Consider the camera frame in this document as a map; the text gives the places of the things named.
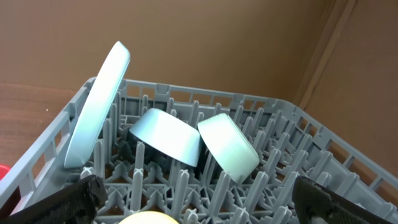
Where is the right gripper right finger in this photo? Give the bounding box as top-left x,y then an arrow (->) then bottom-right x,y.
292,176 -> 395,224

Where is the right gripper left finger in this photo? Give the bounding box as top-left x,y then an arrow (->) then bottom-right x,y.
1,175 -> 108,224

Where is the red serving tray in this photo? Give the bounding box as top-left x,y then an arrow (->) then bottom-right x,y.
0,164 -> 21,218

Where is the green bowl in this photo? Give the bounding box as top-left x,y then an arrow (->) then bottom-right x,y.
198,113 -> 259,184

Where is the light blue bowl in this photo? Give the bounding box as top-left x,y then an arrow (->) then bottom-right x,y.
129,108 -> 201,167

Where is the grey dishwasher rack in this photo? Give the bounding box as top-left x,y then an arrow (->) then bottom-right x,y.
3,78 -> 397,223

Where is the light blue dinner plate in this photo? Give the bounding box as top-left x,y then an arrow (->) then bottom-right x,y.
64,41 -> 131,169

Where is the yellow cup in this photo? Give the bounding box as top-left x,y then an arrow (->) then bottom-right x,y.
119,211 -> 178,224

